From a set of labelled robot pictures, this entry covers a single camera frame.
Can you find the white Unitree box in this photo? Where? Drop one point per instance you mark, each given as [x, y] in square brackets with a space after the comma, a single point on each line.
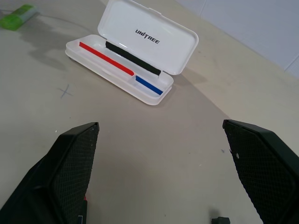
[144, 23]

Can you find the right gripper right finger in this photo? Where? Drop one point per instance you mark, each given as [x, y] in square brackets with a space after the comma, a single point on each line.
[266, 170]

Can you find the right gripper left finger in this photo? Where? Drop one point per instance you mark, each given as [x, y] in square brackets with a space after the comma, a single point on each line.
[58, 177]

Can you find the green and white eraser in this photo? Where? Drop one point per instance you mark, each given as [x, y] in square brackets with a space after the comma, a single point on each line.
[14, 19]

